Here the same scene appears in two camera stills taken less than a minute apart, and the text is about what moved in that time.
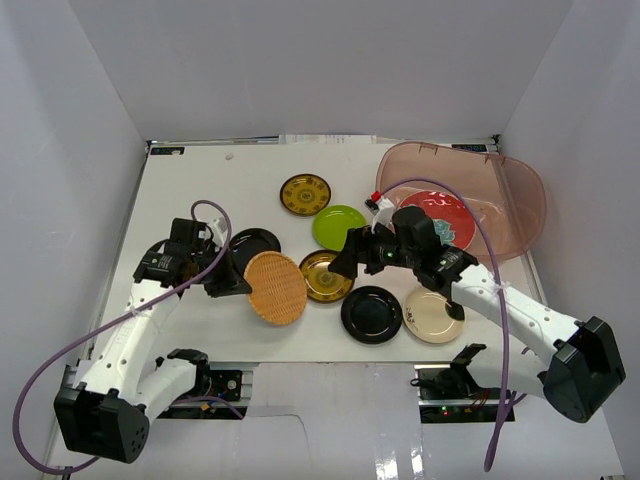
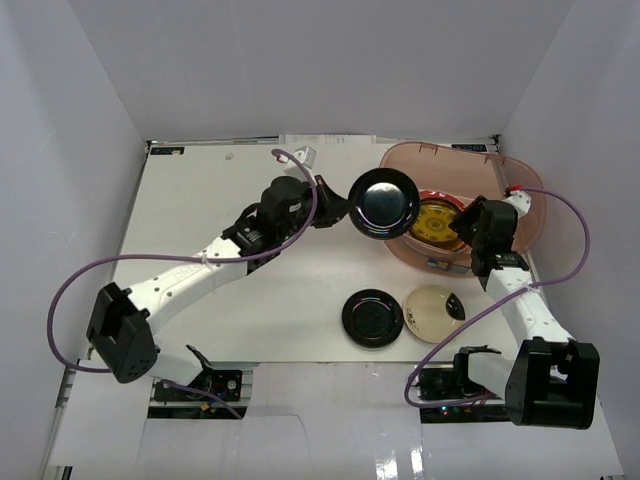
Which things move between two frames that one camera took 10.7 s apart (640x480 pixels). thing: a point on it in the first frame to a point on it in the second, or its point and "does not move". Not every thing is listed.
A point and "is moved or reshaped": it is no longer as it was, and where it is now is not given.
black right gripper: (361, 249) to (463, 221)
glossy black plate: (247, 243) is moved or reshaped
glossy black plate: (371, 314) does not move
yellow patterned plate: (305, 194) is moved or reshaped
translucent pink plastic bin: (505, 198) does not move
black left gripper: (220, 276) to (323, 201)
